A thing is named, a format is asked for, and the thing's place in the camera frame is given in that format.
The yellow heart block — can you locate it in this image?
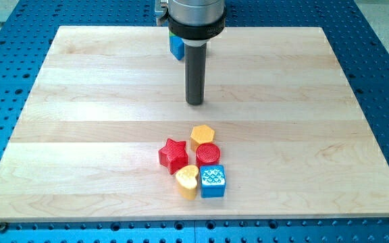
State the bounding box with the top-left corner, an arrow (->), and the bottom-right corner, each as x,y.
176,165 -> 199,200

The blue block behind arm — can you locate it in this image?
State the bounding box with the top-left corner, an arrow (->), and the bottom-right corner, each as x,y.
169,36 -> 185,61

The red cylinder block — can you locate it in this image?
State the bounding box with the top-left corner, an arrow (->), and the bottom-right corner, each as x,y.
195,143 -> 221,167

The blue perforated metal base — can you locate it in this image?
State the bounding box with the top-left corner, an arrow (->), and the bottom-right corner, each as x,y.
0,0 -> 389,242

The yellow hexagon block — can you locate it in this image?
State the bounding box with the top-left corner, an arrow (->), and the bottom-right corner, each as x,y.
190,125 -> 215,152

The red star block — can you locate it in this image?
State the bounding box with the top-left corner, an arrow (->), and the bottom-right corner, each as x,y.
158,138 -> 188,175

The blue cube block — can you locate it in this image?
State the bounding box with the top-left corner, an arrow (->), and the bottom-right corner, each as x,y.
200,165 -> 226,198

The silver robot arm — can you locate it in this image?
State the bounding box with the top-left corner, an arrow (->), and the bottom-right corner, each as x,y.
155,0 -> 226,47

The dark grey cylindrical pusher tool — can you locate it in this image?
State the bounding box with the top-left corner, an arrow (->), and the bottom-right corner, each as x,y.
184,43 -> 207,105

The light wooden board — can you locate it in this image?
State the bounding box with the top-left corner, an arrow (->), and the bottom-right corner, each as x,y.
0,26 -> 389,222

